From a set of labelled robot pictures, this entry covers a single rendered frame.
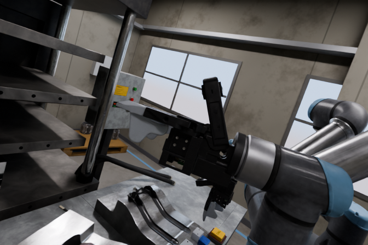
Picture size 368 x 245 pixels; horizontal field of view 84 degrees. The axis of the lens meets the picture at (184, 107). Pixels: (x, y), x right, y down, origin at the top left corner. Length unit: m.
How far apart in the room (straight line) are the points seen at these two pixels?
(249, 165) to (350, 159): 0.24
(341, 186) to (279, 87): 2.61
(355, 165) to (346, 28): 2.64
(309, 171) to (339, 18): 2.85
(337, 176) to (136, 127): 0.29
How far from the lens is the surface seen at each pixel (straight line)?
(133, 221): 1.02
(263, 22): 3.29
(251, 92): 3.01
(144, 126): 0.32
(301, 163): 0.34
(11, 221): 1.14
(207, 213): 0.96
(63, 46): 1.16
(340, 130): 0.91
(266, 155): 0.32
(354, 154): 0.50
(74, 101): 1.21
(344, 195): 0.36
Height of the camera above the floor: 1.52
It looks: 6 degrees down
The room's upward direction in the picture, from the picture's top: 18 degrees clockwise
